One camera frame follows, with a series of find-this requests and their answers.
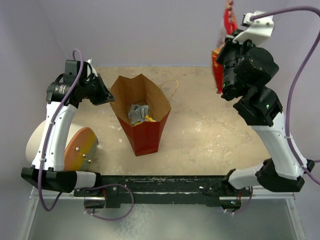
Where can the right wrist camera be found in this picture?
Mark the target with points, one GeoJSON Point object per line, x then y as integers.
{"type": "Point", "coordinates": [257, 31]}

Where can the grey snack packet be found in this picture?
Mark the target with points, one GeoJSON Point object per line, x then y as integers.
{"type": "Point", "coordinates": [137, 111]}

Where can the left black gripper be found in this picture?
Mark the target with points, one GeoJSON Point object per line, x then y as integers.
{"type": "Point", "coordinates": [105, 96]}

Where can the yellow candy packet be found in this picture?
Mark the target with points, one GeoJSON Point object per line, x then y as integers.
{"type": "Point", "coordinates": [147, 118]}

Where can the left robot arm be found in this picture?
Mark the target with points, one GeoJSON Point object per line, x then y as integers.
{"type": "Point", "coordinates": [47, 169]}

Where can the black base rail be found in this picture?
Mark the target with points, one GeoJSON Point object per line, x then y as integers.
{"type": "Point", "coordinates": [208, 190]}

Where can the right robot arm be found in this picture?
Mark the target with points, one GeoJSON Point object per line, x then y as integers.
{"type": "Point", "coordinates": [262, 110]}

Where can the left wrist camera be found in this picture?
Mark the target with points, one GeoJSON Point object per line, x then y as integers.
{"type": "Point", "coordinates": [91, 71]}

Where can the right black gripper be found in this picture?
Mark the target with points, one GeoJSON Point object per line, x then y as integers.
{"type": "Point", "coordinates": [230, 44]}

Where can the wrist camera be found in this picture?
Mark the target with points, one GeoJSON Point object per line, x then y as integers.
{"type": "Point", "coordinates": [257, 31]}
{"type": "Point", "coordinates": [91, 71]}

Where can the white cylinder with orange lid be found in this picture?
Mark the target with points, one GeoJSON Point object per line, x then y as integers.
{"type": "Point", "coordinates": [80, 148]}

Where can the red paper bag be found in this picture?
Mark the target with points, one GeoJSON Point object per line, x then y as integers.
{"type": "Point", "coordinates": [144, 138]}

